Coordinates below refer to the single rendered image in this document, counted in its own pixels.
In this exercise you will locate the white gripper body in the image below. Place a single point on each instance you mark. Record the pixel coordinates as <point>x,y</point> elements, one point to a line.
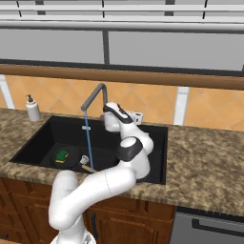
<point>138,117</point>

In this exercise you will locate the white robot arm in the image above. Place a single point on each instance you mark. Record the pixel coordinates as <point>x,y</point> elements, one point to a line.
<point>92,190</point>

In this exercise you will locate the grey sink tap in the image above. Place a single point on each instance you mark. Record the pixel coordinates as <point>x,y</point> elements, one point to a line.
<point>95,93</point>

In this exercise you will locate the blue water stream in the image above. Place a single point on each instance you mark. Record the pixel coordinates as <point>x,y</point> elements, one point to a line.
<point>88,143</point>

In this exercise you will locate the green and yellow sponge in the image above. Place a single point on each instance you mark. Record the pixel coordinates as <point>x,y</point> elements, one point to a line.
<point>62,156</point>

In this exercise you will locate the black kitchen sink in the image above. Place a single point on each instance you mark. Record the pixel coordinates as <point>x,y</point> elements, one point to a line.
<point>41,139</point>

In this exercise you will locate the wooden window sill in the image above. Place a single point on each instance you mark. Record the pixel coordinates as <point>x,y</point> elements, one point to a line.
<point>127,76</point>

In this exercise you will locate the white window blinds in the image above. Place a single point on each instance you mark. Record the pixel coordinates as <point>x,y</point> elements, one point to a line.
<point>127,14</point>

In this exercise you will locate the wooden cupboard door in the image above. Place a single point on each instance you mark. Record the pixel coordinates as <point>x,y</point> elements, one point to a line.
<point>133,222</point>

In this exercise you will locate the white soap dispenser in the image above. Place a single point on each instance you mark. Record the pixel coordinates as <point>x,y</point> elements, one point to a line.
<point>32,111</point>

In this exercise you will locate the grey dishwasher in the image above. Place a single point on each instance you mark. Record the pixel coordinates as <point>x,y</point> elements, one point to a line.
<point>206,227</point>

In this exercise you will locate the window with grey frame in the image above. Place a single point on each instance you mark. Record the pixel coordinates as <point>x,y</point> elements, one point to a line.
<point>171,50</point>

